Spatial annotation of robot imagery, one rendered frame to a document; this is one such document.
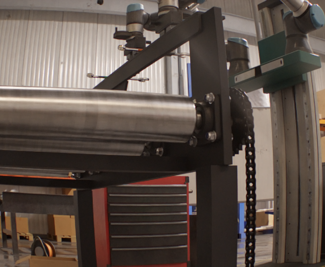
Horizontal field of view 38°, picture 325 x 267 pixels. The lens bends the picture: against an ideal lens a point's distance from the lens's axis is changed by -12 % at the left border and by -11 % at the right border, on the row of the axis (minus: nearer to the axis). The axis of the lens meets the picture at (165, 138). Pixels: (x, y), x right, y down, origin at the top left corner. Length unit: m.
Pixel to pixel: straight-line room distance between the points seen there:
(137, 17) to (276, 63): 0.68
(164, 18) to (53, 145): 0.65
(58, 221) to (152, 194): 6.95
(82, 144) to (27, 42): 11.19
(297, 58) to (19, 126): 1.45
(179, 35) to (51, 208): 5.57
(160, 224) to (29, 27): 9.31
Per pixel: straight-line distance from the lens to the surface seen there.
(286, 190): 2.59
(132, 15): 2.15
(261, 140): 6.56
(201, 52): 1.35
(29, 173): 2.29
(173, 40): 1.49
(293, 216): 2.56
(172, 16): 1.75
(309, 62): 2.26
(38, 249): 5.08
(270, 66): 2.38
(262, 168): 6.52
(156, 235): 4.03
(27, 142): 1.38
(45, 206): 6.84
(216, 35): 1.29
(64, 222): 10.89
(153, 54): 1.61
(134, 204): 3.96
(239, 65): 2.66
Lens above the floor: 0.63
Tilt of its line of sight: 8 degrees up
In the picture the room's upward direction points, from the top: 1 degrees counter-clockwise
